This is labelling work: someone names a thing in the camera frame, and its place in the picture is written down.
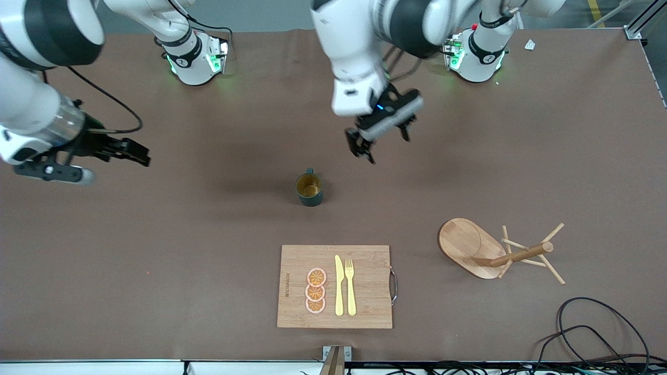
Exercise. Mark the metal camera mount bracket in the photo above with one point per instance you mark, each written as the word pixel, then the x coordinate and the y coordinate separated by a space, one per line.
pixel 336 359

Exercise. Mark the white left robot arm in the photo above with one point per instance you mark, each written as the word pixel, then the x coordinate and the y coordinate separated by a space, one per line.
pixel 354 41

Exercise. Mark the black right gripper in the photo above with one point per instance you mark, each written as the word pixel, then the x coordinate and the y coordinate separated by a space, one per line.
pixel 95 142

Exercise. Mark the toy orange slice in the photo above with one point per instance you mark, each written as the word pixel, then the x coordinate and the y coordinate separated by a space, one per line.
pixel 315 293
pixel 316 277
pixel 315 306

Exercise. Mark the dark green ribbed cup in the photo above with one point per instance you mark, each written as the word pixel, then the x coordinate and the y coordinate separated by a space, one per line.
pixel 315 200

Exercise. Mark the small white paper scrap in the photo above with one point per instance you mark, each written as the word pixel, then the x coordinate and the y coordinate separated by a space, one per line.
pixel 530 45

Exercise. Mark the wooden cutting board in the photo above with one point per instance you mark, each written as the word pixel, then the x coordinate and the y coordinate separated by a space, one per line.
pixel 365 281

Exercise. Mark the yellow plastic knife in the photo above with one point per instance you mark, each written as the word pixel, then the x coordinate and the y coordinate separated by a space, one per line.
pixel 339 286

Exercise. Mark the aluminium frame post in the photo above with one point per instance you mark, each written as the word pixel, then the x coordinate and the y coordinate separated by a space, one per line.
pixel 633 32

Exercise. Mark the wooden mug tree stand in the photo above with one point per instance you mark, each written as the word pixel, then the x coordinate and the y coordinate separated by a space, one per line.
pixel 461 242

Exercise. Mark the grey base connector box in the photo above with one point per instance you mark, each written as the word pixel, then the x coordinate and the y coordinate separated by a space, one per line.
pixel 452 52
pixel 219 54

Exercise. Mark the yellow plastic fork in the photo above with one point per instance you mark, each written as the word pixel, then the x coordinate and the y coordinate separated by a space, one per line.
pixel 351 297

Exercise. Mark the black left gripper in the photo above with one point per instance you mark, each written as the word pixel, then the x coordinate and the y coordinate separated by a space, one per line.
pixel 394 99

